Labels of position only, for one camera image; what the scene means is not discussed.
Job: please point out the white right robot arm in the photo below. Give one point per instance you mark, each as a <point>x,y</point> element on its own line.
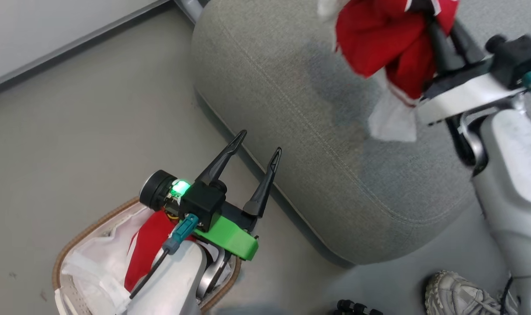
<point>515,175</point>

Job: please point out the red clothing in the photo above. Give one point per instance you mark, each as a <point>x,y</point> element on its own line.
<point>145,249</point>

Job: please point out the black knobbed object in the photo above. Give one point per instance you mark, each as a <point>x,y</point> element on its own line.
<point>357,307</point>

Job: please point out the white clothing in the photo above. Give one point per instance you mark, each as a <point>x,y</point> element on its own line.
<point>103,262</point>

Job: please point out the grey fabric sofa seat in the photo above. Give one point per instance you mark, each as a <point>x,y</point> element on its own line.
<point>270,87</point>

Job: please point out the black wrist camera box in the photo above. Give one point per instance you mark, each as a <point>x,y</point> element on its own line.
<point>517,54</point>
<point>202,201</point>

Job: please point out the grey sneaker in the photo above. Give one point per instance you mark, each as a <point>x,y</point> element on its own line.
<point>458,295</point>

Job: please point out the grey baseboard strip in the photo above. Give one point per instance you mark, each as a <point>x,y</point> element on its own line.
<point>73,46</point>

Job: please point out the red and white garment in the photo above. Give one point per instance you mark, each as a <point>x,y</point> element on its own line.
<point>370,39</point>

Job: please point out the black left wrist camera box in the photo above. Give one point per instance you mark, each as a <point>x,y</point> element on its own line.
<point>202,201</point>

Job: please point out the white basket with brown rim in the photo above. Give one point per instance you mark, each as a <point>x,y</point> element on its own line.
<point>71,302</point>

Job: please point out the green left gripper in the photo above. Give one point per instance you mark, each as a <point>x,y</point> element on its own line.
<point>232,238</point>

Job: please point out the grey metal sofa leg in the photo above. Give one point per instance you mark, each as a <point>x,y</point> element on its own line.
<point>191,8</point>

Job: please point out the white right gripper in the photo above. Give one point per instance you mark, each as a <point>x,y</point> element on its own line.
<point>462,96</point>

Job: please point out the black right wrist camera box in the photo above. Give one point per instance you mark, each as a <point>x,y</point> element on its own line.
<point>517,54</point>

